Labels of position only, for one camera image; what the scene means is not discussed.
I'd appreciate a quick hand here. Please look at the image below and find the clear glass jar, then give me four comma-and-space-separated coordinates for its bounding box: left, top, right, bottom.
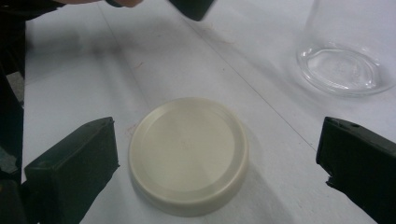
295, 0, 396, 98

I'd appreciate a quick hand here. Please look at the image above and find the cream plastic jar lid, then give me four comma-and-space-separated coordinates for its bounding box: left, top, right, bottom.
128, 96, 250, 217

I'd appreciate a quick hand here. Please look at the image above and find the white table mat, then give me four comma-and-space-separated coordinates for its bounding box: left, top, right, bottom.
21, 0, 396, 224

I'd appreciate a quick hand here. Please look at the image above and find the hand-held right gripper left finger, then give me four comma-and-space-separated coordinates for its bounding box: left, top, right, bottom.
21, 116, 120, 224

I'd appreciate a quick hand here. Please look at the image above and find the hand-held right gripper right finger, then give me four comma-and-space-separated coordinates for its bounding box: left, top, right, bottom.
316, 116, 396, 224

